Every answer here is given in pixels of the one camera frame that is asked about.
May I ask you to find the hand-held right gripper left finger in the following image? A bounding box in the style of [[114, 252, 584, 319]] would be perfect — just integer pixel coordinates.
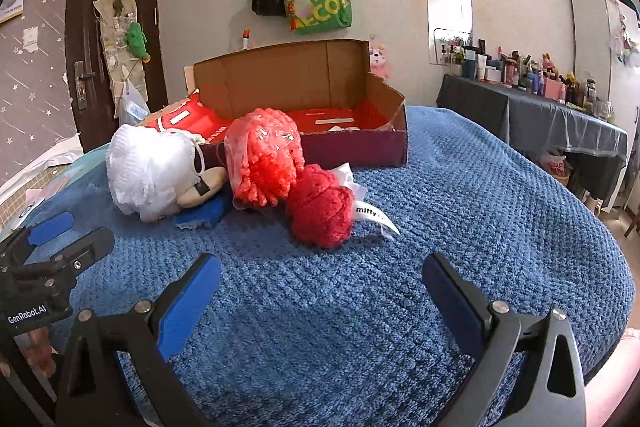
[[55, 253, 223, 427]]

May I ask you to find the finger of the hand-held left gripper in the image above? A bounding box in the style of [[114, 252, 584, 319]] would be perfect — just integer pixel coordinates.
[[0, 211, 76, 267], [10, 227, 116, 290]]

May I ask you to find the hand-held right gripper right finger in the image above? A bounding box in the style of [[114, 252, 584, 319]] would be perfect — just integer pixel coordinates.
[[421, 252, 587, 427]]

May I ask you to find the beige powder puff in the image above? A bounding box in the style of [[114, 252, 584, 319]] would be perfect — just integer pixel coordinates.
[[176, 166, 230, 208]]

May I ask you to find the white mesh bath pouf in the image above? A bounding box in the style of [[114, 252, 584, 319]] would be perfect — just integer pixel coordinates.
[[106, 124, 208, 223]]

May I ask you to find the red knitted plush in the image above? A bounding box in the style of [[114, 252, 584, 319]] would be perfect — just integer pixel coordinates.
[[285, 163, 401, 250]]

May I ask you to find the light red yarn ball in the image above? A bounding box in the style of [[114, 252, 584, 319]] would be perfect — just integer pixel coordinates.
[[223, 108, 306, 210]]

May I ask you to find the brown cardboard box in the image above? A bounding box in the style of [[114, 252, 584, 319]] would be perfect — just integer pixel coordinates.
[[137, 38, 408, 168]]

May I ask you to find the person's left hand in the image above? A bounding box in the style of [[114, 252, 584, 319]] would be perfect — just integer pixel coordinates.
[[22, 327, 59, 379]]

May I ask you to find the white grid mat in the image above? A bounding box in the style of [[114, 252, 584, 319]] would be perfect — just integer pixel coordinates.
[[0, 164, 68, 230]]

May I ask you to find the blue cloth piece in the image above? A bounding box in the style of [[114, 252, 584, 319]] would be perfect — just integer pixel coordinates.
[[175, 193, 234, 231]]

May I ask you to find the clear plastic bag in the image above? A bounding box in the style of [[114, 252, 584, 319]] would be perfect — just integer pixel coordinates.
[[116, 79, 151, 126]]

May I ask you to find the pink paper bag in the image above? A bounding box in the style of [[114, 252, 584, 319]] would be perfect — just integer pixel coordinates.
[[542, 152, 574, 188]]

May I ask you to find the beige hanging organiser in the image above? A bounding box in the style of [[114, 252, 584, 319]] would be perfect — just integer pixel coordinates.
[[92, 0, 151, 118]]

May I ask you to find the table with dark cloth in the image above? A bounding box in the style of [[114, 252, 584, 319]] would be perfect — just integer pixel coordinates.
[[436, 74, 629, 210]]

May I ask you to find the dark wooden door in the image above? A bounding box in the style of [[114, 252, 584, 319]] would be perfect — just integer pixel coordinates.
[[65, 0, 169, 128]]

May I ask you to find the green frog plush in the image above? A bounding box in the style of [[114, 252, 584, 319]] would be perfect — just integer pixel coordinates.
[[124, 22, 151, 62]]

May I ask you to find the red plastic bag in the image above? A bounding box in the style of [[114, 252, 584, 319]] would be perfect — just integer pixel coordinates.
[[145, 93, 396, 144]]

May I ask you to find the row of cosmetics bottles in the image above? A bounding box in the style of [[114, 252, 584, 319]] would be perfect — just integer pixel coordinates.
[[440, 38, 617, 122]]

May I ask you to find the pink plush toy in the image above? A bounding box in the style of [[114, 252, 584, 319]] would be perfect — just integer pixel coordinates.
[[367, 39, 394, 80]]

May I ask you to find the metal door handle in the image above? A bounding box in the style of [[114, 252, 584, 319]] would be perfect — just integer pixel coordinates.
[[74, 61, 96, 110]]

